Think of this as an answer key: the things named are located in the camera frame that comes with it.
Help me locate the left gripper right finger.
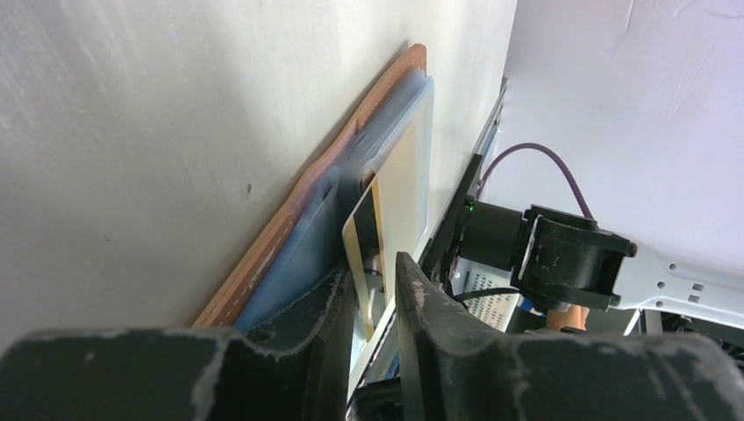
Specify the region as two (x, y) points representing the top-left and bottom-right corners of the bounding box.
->
(395, 252), (743, 420)

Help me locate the gold striped credit card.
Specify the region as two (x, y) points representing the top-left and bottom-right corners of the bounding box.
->
(374, 122), (431, 302)

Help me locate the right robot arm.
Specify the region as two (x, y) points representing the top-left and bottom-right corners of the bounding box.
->
(456, 200), (743, 329)

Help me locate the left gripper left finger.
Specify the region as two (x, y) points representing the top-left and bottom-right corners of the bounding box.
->
(1, 268), (354, 420)

